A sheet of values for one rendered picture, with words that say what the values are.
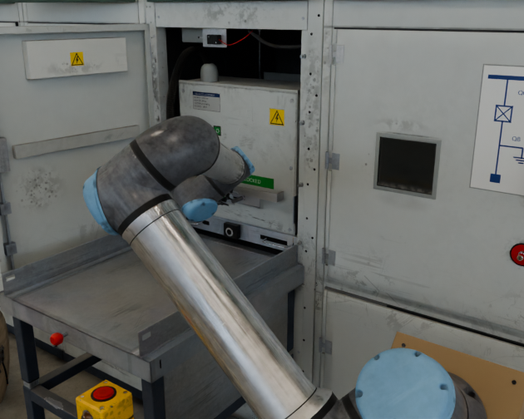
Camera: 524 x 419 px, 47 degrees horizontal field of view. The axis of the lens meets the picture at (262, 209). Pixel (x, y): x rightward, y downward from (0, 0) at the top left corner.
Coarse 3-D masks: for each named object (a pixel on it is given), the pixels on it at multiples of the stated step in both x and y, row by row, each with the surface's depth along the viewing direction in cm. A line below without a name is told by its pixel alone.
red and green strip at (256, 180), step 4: (252, 176) 200; (256, 176) 199; (260, 176) 198; (244, 180) 203; (248, 180) 201; (252, 180) 200; (256, 180) 199; (260, 180) 198; (264, 180) 197; (268, 180) 196; (272, 180) 196; (248, 184) 202; (252, 184) 201; (256, 184) 200; (260, 184) 199; (264, 184) 198; (268, 184) 197; (272, 184) 196; (272, 188) 196
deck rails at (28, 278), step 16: (96, 240) 195; (112, 240) 201; (64, 256) 186; (80, 256) 191; (96, 256) 197; (112, 256) 198; (288, 256) 188; (16, 272) 173; (32, 272) 178; (48, 272) 182; (64, 272) 186; (256, 272) 175; (272, 272) 182; (16, 288) 174; (32, 288) 175; (240, 288) 170; (256, 288) 176; (160, 320) 144; (176, 320) 149; (160, 336) 145; (176, 336) 150; (144, 352) 142
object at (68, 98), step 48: (0, 48) 171; (48, 48) 179; (96, 48) 191; (144, 48) 208; (0, 96) 174; (48, 96) 185; (96, 96) 198; (144, 96) 212; (0, 144) 174; (48, 144) 186; (96, 144) 200; (0, 192) 180; (48, 192) 192; (0, 240) 180; (48, 240) 195
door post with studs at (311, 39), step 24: (312, 0) 166; (312, 24) 168; (312, 48) 170; (312, 72) 172; (312, 96) 174; (312, 120) 176; (312, 144) 178; (312, 168) 180; (312, 192) 182; (312, 216) 185; (312, 240) 187; (312, 264) 190; (312, 288) 192; (312, 312) 195; (312, 336) 197
